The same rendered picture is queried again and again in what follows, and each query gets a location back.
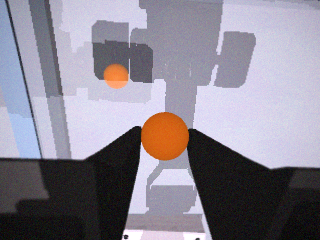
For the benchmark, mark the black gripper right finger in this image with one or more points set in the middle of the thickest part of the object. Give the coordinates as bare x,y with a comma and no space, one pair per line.
243,199

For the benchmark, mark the low clear corner walls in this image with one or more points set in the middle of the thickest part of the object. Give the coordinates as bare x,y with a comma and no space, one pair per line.
32,31

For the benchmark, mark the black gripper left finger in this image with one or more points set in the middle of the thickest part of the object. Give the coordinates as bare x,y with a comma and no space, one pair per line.
98,189

